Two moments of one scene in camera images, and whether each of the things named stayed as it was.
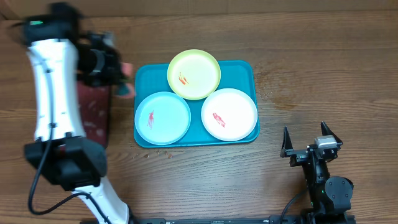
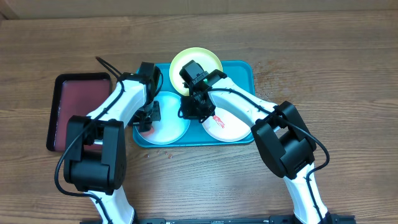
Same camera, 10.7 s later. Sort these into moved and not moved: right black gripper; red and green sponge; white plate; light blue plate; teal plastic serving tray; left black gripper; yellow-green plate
Moved: right black gripper; red and green sponge; left black gripper
Not moved: white plate; yellow-green plate; light blue plate; teal plastic serving tray
